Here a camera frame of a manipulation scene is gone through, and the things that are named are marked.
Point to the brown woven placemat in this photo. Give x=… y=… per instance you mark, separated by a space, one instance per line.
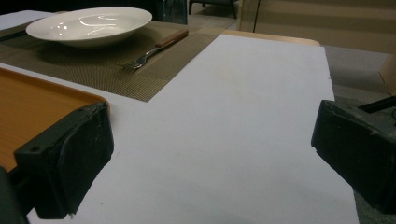
x=93 y=71

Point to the glass-fronted cabinet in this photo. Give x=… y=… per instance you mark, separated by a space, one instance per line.
x=176 y=11

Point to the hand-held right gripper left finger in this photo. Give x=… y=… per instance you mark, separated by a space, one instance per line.
x=62 y=161

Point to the orange wood-grain tray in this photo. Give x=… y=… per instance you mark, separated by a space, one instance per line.
x=31 y=118

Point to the wooden table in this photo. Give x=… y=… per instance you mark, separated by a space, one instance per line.
x=280 y=37

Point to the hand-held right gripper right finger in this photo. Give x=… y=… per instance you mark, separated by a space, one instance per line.
x=361 y=149

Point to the white ceramic plate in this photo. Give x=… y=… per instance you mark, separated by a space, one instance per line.
x=90 y=28

